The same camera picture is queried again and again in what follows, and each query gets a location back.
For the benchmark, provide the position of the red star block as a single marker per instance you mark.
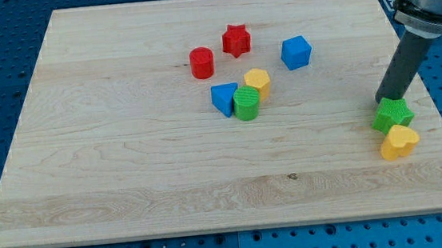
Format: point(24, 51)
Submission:
point(236, 40)

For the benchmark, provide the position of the light wooden board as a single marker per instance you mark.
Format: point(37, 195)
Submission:
point(117, 141)

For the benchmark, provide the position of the blue triangle block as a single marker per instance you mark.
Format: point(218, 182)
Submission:
point(222, 97)

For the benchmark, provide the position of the green star block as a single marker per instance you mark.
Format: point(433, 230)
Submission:
point(391, 112)

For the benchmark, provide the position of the red cylinder block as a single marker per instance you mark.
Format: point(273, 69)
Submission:
point(201, 62)

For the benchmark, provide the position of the yellow hexagon block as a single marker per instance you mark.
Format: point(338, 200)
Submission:
point(260, 80)

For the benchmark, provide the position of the blue cube block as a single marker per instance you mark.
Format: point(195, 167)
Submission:
point(295, 52)

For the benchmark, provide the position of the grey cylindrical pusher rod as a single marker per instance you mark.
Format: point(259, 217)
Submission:
point(404, 65)

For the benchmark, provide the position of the green cylinder block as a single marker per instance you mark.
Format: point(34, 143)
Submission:
point(246, 103)

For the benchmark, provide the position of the yellow heart block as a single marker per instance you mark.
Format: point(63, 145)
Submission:
point(399, 142)

